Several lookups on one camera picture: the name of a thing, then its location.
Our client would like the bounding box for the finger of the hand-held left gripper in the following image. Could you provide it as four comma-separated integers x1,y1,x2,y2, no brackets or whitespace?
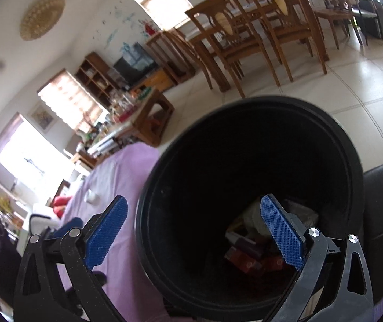
48,217,85,239

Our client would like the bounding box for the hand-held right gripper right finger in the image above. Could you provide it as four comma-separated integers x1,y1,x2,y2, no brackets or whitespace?
260,193,375,322

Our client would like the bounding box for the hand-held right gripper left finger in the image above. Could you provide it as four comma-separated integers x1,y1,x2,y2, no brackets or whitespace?
13,195,128,322

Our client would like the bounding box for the black trash bin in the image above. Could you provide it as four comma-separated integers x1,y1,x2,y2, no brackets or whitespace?
136,96,365,318

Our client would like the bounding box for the red cushion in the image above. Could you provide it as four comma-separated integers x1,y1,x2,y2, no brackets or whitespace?
53,195,69,219

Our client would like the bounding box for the white plastic bag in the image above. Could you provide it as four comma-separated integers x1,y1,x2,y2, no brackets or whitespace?
243,200,273,236

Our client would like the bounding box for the white chair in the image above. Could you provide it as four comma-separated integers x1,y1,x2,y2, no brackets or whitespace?
27,208,62,230

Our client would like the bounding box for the purple box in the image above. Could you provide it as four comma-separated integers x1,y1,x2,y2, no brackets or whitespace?
234,237,266,256

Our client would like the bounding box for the red box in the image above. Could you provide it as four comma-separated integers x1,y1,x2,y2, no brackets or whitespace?
224,246,263,275

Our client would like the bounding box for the purple tablecloth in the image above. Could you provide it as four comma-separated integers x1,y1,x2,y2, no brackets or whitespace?
56,142,178,322

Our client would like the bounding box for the small framed picture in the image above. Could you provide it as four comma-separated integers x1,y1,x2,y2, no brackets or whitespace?
30,103,57,132

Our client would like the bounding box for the wooden coffee table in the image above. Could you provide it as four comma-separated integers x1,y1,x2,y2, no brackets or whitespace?
76,89,176,169

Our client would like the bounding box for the wooden bookshelf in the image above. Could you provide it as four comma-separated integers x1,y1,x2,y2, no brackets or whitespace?
75,52,119,108

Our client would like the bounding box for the wooden television stand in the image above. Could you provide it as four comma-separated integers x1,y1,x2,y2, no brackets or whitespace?
137,67,176,92

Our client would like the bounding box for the black television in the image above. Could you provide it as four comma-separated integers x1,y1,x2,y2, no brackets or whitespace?
113,42,157,87

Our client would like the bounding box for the wooden dining chair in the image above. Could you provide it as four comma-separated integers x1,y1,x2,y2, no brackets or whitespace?
185,0,281,98
164,28,213,90
243,0,328,82
315,0,364,50

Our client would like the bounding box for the tall wooden side stand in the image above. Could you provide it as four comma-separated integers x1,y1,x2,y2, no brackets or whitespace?
145,31,196,85

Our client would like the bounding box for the red ornament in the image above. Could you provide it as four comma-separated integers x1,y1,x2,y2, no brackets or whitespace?
140,19,157,38

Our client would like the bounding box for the round ceiling lamp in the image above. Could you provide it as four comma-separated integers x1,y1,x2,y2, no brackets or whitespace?
19,0,65,41

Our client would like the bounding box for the wooden dining table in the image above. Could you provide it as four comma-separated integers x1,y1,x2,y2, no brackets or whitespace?
185,0,330,93

